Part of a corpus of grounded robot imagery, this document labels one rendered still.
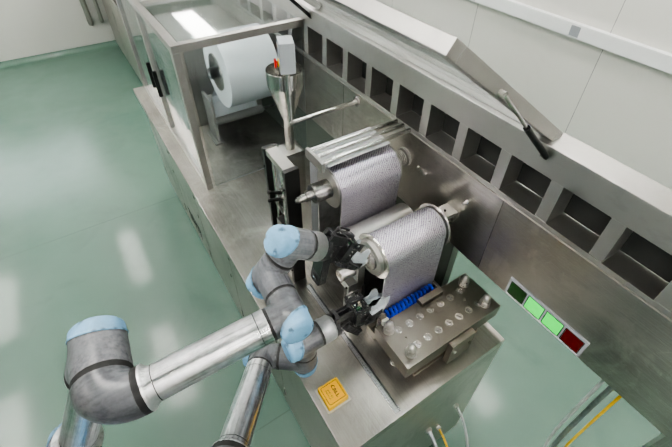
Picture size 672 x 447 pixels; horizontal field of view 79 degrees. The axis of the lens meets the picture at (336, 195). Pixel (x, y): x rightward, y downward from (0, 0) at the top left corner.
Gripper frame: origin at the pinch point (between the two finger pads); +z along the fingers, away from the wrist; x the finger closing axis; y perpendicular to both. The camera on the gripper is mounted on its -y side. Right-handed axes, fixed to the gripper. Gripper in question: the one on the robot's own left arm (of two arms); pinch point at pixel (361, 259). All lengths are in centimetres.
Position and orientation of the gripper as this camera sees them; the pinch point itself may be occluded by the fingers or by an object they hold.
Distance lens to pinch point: 120.8
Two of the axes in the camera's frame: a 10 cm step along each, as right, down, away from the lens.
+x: -5.4, -5.7, 6.2
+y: 5.5, -8.0, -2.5
